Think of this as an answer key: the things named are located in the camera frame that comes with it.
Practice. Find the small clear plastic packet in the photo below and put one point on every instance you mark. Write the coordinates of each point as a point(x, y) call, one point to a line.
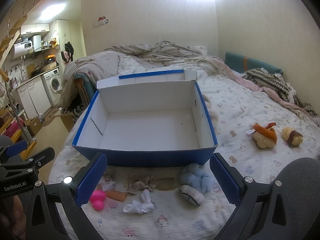
point(108, 185)

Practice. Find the white water heater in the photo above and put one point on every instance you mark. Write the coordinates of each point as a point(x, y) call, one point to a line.
point(21, 50)

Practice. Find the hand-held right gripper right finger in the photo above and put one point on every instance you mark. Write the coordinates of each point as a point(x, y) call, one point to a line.
point(222, 180)

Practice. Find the black white patterned cloth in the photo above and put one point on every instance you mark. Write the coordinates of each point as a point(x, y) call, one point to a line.
point(75, 111)

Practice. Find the white upper kitchen cabinet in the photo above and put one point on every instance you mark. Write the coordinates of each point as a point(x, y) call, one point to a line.
point(35, 28)

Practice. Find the olive sock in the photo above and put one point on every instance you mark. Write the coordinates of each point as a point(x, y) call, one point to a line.
point(166, 183)

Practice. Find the cardboard box on floor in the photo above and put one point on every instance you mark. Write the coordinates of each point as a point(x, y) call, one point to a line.
point(33, 127)

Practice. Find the white lower kitchen cabinets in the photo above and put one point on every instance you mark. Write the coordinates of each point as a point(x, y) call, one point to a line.
point(32, 97)

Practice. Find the white cylindrical appliance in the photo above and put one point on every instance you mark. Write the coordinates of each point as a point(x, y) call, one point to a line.
point(36, 42)

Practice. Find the light blue fluffy sock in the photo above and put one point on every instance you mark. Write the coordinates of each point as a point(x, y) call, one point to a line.
point(197, 180)

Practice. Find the pink blanket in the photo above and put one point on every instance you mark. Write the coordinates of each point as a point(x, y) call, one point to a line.
point(225, 67)

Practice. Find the teal headboard cushion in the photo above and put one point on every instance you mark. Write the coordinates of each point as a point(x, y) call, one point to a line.
point(235, 60)

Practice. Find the beige patterned quilt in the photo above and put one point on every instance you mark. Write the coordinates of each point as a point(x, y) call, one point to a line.
point(100, 65)

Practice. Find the bed with printed sheet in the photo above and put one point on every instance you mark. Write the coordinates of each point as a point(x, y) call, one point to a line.
point(250, 100)

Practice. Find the magenta fabric bag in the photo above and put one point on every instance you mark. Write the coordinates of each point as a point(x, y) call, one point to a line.
point(11, 129)

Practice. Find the wooden staircase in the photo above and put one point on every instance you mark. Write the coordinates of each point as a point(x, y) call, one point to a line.
point(7, 42)

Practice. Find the white sock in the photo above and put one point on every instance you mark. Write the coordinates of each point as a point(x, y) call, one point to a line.
point(143, 206)

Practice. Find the orange shrimp sushi plush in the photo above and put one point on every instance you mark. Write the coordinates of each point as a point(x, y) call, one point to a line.
point(265, 137)

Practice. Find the dark hanging clothing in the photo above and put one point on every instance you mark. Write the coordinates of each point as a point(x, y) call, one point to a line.
point(68, 48)

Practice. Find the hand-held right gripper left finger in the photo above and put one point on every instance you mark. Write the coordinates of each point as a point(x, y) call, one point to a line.
point(91, 180)

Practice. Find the white washing machine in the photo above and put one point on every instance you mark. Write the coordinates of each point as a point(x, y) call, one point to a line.
point(53, 83)

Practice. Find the brown band sushi plush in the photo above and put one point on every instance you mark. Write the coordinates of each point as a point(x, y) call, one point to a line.
point(291, 136)

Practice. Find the white plush with black stripe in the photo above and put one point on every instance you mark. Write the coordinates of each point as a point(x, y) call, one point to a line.
point(192, 195)

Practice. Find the striped knit blanket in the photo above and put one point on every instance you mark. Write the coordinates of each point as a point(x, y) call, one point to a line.
point(272, 82)

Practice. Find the pink rubber toy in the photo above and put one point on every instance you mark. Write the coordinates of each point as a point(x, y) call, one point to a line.
point(98, 198)

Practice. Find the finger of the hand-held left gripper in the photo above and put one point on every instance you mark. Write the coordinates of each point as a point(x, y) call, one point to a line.
point(16, 148)
point(42, 156)

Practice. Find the beige lace sock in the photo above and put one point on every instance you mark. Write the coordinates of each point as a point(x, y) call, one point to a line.
point(138, 183)

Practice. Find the orange tube toy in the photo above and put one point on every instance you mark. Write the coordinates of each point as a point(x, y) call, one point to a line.
point(116, 195)

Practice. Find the blue cardboard box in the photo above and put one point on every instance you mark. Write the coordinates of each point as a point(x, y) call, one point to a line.
point(150, 120)

